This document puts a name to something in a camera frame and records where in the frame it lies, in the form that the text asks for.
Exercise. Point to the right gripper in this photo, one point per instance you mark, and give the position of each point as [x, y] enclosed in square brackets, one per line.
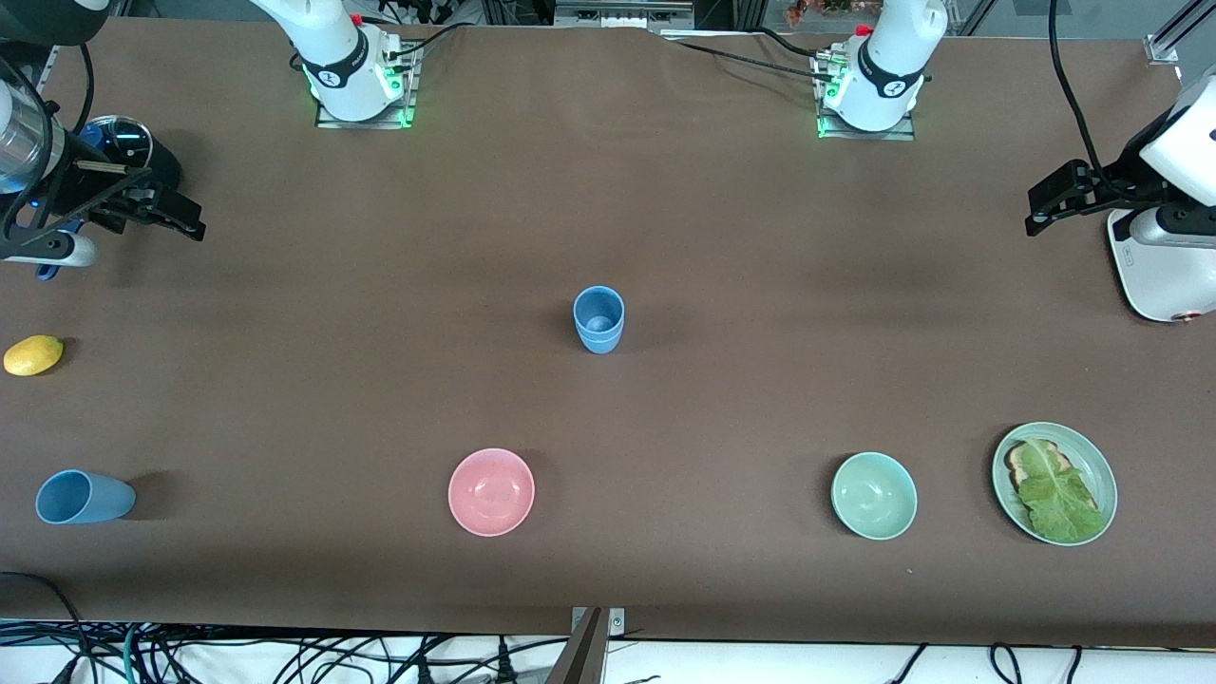
[84, 197]

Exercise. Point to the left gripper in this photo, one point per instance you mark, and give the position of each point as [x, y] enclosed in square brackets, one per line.
[1125, 175]

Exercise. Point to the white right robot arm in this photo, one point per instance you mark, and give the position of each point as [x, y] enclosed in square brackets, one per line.
[332, 47]

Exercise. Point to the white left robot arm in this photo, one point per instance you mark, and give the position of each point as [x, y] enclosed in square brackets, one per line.
[893, 57]

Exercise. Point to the dark blue saucepan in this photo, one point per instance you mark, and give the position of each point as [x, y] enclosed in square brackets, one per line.
[163, 171]

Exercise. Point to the dark blue lidded pot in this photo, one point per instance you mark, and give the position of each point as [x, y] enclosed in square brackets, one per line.
[128, 142]

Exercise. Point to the white toaster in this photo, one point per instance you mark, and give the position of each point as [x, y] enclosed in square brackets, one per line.
[1164, 280]

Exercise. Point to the yellow lemon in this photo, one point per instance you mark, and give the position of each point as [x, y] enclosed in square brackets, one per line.
[33, 355]

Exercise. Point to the green plate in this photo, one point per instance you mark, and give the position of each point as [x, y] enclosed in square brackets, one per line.
[1097, 465]

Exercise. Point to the toasted bread slice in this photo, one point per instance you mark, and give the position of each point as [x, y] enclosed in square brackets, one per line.
[1018, 465]

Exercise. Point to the green lettuce leaf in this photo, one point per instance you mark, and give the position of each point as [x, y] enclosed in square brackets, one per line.
[1059, 499]

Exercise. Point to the mint green bowl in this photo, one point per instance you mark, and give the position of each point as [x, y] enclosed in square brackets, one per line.
[874, 496]

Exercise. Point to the pink bowl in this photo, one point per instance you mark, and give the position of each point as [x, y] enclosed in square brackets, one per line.
[491, 492]

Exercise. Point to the grey power strip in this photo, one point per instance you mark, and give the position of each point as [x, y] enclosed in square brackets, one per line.
[622, 14]

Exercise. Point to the aluminium frame profile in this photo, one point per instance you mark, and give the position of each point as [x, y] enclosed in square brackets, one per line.
[52, 57]
[1164, 49]

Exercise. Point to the silver table edge bracket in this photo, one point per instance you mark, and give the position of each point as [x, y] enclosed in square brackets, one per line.
[617, 622]

